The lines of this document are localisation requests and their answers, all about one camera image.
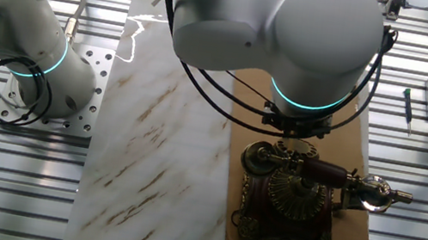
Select green capped black screwdriver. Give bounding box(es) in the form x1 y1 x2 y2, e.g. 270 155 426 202
395 87 419 138

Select brass and red phone handset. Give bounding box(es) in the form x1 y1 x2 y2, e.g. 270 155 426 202
235 138 419 219

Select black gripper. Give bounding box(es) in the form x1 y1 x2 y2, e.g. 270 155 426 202
260 102 333 144

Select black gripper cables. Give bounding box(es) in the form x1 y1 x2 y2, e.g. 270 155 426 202
123 0 405 156

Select black metal clamp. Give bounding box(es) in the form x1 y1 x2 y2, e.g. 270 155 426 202
382 0 406 22

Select white marble pattern board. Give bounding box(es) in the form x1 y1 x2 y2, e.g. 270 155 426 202
62 0 419 240

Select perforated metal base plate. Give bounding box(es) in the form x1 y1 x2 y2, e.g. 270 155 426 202
0 32 117 142

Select brown cardboard sheet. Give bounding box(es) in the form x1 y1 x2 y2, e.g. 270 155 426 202
205 65 400 240

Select thick grey robot cable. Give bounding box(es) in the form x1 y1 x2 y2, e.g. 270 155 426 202
22 0 89 46

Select red and brass rotary phone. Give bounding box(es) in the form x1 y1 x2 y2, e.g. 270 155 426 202
227 130 350 240

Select dark handset cord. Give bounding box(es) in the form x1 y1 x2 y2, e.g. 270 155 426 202
329 163 369 217

